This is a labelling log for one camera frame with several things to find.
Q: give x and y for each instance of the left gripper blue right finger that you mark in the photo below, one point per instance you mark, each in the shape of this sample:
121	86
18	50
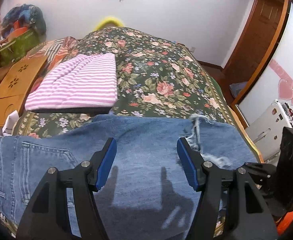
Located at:
247	215

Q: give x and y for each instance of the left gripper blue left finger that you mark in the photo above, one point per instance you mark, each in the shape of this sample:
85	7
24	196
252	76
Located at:
46	216

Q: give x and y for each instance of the blue denim jeans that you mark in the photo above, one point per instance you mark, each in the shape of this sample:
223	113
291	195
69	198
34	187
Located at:
147	195

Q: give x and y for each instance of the orange jacket sleeve forearm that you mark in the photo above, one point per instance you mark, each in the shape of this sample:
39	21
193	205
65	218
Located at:
284	223

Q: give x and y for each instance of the white suitcase with stickers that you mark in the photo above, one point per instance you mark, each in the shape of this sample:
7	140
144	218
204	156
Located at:
266	131

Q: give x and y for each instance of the white sliding wardrobe door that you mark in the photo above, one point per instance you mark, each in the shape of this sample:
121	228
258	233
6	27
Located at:
276	81

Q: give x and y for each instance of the wooden lap desk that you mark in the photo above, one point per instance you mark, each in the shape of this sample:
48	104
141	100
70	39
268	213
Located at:
15	86

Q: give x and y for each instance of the pink striped folded garment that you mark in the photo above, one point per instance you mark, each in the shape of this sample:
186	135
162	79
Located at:
81	82

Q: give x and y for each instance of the floral green bedspread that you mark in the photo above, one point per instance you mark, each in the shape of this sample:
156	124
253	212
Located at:
157	78

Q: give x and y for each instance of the patchwork striped blanket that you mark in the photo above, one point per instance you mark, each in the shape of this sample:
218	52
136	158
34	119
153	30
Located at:
55	50

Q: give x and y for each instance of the green fabric storage bin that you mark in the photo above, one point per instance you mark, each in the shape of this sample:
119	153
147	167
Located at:
16	49

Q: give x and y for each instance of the brown wooden door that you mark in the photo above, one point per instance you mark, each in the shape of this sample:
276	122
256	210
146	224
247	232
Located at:
254	41

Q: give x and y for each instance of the pile of clothes on bin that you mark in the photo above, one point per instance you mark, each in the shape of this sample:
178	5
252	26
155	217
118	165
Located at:
21	19

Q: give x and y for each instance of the yellow foam bed rail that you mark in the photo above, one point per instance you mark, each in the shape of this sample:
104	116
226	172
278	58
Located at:
107	22

